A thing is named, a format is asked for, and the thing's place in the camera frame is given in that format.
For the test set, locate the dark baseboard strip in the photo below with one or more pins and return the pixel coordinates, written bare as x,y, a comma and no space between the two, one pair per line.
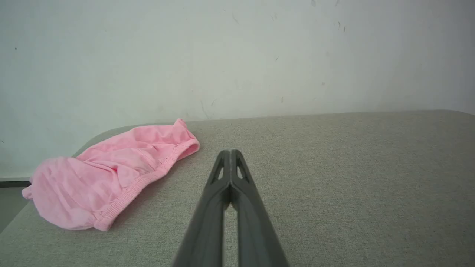
14,184

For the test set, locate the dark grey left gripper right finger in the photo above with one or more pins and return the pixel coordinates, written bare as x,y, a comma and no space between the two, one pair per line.
252,230

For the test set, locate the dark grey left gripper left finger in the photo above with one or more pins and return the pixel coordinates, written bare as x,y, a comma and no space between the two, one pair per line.
207,222

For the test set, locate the grey fabric sofa seat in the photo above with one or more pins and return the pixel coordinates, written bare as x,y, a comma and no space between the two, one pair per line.
352,185

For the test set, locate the pink cloth garment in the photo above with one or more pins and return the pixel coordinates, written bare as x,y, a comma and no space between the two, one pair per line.
100,178

